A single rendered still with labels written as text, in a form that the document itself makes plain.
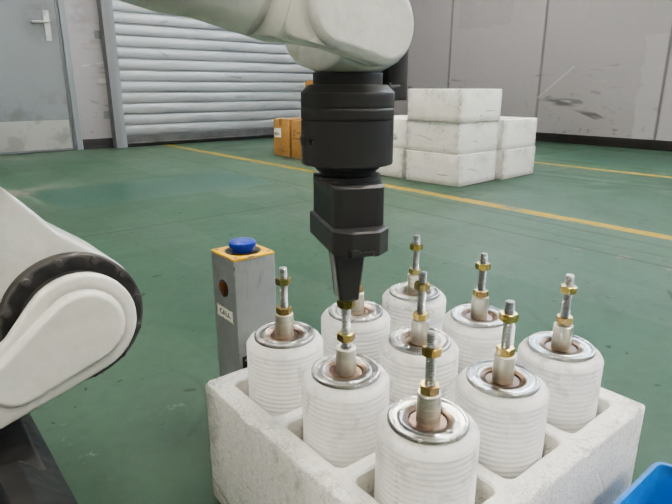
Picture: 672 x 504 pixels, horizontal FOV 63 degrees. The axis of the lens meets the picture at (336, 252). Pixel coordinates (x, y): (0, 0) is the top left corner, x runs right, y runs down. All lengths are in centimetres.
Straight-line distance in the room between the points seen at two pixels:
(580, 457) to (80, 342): 53
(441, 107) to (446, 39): 387
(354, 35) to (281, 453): 42
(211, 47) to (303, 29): 562
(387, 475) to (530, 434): 16
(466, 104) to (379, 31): 275
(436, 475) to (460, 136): 280
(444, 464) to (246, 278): 42
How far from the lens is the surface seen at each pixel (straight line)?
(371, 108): 50
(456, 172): 322
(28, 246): 62
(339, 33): 46
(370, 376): 60
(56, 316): 60
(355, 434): 60
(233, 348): 85
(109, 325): 62
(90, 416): 108
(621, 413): 75
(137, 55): 574
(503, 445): 61
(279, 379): 67
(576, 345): 72
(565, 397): 69
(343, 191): 50
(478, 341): 73
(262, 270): 82
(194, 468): 91
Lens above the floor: 55
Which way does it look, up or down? 17 degrees down
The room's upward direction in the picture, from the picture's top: straight up
